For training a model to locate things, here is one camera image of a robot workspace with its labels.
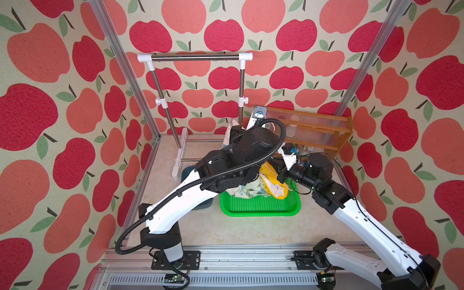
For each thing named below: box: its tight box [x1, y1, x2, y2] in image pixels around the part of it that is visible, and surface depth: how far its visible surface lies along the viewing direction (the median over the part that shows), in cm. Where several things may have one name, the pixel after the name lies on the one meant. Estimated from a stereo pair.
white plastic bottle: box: [285, 123, 298, 138], surface depth 101 cm
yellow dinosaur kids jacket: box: [225, 161, 289, 200], surface depth 80 cm
